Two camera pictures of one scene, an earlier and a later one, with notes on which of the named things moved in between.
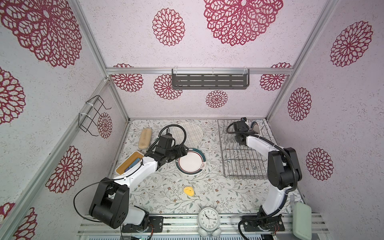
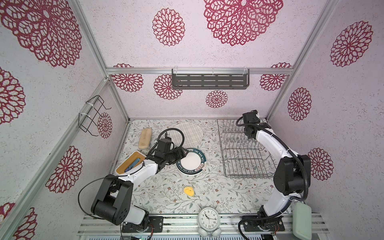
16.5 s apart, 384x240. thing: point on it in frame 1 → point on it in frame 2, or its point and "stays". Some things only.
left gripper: x=181 y=151 stays
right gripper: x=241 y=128 → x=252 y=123
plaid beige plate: x=194 y=134 stays
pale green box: x=302 y=221 stays
